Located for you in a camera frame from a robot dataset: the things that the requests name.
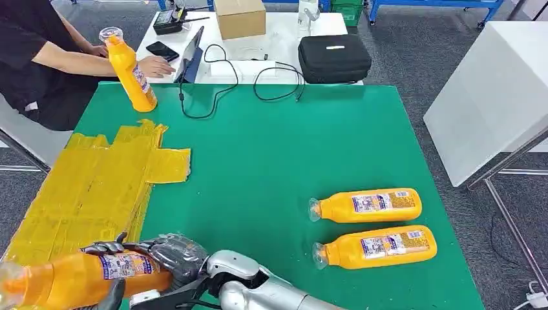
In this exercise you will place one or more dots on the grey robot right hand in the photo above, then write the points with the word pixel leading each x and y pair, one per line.
pixel 182 256

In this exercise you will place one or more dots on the person's left hand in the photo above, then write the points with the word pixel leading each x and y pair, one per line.
pixel 98 50

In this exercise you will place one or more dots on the person's right hand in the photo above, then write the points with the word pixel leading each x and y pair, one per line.
pixel 156 67

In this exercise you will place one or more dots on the orange drink bottle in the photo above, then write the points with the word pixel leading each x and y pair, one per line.
pixel 73 278
pixel 132 85
pixel 338 207
pixel 342 252

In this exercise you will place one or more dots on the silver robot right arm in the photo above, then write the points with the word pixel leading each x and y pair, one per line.
pixel 257 295

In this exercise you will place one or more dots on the black smartphone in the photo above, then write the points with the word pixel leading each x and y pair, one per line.
pixel 162 51

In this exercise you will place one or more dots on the tablet with blue cover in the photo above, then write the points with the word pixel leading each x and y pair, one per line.
pixel 192 55

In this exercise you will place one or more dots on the black remote controller with antennas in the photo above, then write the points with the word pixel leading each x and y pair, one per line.
pixel 165 23

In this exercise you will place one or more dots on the person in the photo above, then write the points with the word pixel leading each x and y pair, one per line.
pixel 25 64

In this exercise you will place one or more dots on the brown cardboard box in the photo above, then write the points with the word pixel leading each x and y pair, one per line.
pixel 239 19

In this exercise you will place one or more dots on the grey bench seat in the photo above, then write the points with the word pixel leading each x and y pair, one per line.
pixel 38 141

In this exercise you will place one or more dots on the yellow sheet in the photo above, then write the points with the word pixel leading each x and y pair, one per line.
pixel 85 192

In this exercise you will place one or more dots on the white table with devices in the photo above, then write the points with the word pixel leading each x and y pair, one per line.
pixel 278 38

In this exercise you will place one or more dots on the green table mat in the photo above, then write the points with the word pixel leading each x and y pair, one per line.
pixel 278 149

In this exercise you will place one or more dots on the white plastic device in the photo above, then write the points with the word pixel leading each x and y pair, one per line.
pixel 307 10

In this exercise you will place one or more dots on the black zipped carry case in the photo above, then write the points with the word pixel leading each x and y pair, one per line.
pixel 334 60

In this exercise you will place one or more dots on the green plastic crate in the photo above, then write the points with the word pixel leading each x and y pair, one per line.
pixel 349 15

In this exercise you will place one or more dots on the blue metal cart with wheels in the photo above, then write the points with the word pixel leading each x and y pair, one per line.
pixel 428 2

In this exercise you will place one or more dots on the large white table, metal legs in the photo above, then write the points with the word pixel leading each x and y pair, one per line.
pixel 492 107

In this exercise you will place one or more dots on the white power strip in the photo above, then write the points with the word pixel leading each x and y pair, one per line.
pixel 537 299

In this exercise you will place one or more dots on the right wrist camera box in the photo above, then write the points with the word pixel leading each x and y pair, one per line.
pixel 143 298

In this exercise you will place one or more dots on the blue metal frame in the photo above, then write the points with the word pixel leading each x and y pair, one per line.
pixel 321 4

